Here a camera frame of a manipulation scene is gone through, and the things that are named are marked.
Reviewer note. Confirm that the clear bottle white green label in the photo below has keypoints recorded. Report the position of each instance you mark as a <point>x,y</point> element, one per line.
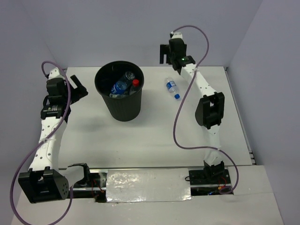
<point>119,95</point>

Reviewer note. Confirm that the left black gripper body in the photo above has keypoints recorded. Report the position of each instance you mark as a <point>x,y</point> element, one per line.
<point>77,93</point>

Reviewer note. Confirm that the black metal base rail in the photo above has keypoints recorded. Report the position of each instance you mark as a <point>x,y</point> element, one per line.
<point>200,184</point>

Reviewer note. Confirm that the red cap red label bottle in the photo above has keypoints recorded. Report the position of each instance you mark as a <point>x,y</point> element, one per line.
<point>134,87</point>

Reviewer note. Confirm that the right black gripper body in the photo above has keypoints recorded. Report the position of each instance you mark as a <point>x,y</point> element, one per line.
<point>170,58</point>

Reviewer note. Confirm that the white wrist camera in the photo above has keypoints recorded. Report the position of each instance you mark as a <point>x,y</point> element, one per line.
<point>176,35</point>
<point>55,73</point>

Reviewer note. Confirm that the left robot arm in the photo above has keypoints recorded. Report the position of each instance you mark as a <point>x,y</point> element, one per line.
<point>43,182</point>

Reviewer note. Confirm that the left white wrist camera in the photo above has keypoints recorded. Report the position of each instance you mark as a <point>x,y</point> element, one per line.
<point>55,73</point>

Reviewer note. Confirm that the blue label bottle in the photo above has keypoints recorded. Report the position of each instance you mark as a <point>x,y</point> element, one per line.
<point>172,88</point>
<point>123,83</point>

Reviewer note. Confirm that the silver foil sheet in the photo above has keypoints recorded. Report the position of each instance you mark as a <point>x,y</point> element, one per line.
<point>147,185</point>

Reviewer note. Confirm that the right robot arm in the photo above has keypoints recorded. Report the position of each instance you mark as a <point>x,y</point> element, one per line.
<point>210,109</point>

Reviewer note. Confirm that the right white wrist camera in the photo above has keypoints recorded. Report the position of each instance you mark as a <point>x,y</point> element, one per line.
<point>176,35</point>

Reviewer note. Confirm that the black plastic waste bin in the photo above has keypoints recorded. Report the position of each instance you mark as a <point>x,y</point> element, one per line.
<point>121,108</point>

